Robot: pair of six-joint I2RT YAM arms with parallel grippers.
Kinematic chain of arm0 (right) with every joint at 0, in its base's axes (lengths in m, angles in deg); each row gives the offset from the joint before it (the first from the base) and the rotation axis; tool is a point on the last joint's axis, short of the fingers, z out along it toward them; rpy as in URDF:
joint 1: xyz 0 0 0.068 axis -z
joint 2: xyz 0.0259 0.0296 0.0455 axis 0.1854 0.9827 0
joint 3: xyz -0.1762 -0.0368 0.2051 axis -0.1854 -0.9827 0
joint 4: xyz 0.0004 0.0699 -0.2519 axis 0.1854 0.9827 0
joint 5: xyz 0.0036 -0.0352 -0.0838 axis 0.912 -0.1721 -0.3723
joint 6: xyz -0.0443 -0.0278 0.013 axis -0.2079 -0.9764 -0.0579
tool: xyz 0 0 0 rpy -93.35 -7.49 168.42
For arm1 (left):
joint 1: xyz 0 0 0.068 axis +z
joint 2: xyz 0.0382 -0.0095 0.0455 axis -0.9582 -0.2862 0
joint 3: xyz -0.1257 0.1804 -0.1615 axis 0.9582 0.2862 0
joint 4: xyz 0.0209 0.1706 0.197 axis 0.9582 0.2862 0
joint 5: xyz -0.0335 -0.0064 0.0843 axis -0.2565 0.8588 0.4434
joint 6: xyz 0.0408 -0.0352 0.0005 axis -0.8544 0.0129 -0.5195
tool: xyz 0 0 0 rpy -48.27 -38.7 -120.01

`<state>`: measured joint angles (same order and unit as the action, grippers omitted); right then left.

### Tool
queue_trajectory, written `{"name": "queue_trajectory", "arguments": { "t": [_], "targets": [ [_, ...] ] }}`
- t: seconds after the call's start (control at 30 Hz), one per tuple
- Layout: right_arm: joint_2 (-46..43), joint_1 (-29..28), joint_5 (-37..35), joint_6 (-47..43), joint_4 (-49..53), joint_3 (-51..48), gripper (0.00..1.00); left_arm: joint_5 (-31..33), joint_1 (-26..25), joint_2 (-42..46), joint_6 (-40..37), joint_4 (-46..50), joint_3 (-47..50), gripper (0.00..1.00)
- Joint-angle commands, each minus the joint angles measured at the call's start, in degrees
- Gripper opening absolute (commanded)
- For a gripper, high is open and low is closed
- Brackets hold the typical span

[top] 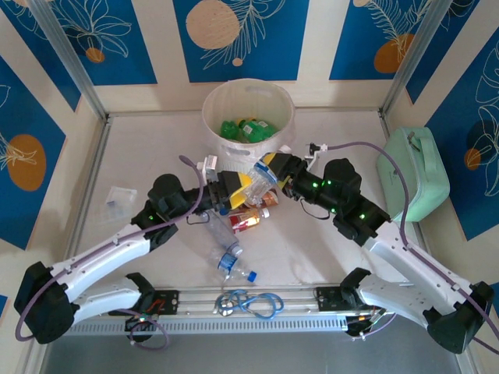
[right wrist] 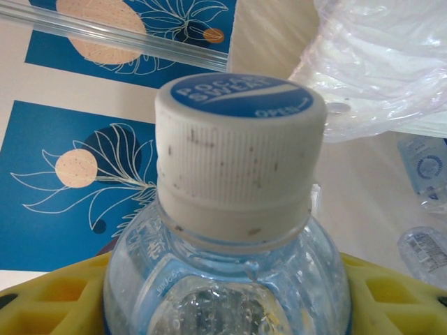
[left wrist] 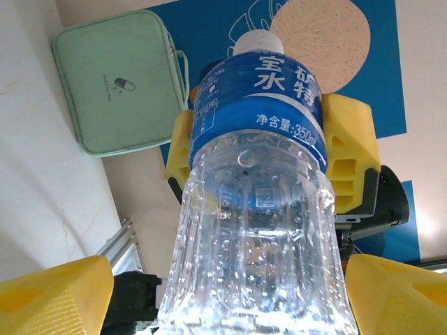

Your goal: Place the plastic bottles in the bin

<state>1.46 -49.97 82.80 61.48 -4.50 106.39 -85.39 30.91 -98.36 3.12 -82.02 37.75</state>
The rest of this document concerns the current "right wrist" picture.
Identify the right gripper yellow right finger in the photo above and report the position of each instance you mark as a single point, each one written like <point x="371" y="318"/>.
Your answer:
<point x="398" y="307"/>

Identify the clear bottle dark blue label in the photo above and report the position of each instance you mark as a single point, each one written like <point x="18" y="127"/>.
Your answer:
<point x="237" y="157"/>

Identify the crushed clear bottle blue cap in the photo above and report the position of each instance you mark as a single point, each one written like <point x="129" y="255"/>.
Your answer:
<point x="424" y="167"/>

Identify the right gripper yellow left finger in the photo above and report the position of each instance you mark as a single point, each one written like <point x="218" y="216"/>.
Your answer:
<point x="45" y="303"/>

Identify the long clear bottle blue label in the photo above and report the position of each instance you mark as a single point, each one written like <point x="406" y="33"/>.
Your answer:
<point x="422" y="254"/>

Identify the white plastic bin with liner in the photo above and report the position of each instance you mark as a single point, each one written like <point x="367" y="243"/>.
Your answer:
<point x="377" y="70"/>

